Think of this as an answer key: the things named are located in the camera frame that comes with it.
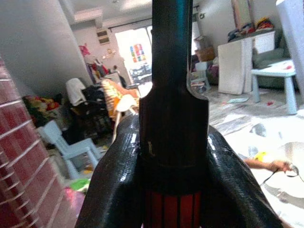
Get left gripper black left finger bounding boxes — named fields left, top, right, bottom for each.
left=75, top=115, right=143, bottom=228

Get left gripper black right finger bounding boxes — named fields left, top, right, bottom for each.
left=201, top=125, right=289, bottom=228

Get black floor cable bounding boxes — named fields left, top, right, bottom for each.
left=262, top=165, right=299, bottom=187

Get red-handled yellow dustpan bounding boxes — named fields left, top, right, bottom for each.
left=139, top=0, right=209, bottom=228

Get green floor scrap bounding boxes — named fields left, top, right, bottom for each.
left=68, top=178, right=91, bottom=192

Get pink floor cloth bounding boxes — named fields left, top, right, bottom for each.
left=63, top=187, right=85, bottom=216

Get toddler in pink clothes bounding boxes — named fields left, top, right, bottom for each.
left=244, top=158, right=295, bottom=174

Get light blue child chair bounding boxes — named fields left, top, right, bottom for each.
left=194, top=61, right=212, bottom=91
left=37, top=120, right=103, bottom=181

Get small yellow toy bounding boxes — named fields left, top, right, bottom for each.
left=253, top=151, right=274, bottom=162

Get black office chair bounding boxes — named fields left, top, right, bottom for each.
left=70, top=85, right=113, bottom=140

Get white cloth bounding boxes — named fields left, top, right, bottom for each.
left=65, top=77, right=88, bottom=107

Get colourful toy pile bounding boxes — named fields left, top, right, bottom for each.
left=22, top=95, right=60, bottom=127

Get colourful squares poster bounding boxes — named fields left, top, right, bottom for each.
left=129, top=43, right=146, bottom=63

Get white upright mattress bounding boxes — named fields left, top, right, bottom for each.
left=217, top=38, right=254, bottom=95

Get light blue child table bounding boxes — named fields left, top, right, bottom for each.
left=250, top=59, right=299, bottom=116

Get green sofa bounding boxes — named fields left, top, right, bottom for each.
left=252, top=35, right=297, bottom=89

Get brown cardboard box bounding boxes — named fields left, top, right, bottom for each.
left=196, top=46, right=216, bottom=63

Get white cabinet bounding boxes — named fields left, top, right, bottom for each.
left=253, top=30, right=276, bottom=55

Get colourful clothes pile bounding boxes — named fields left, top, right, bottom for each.
left=227, top=16, right=276, bottom=43

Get red tiled low wall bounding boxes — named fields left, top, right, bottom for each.
left=0, top=54, right=79, bottom=228

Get pink wall decoration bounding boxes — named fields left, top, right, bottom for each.
left=79, top=43, right=91, bottom=57

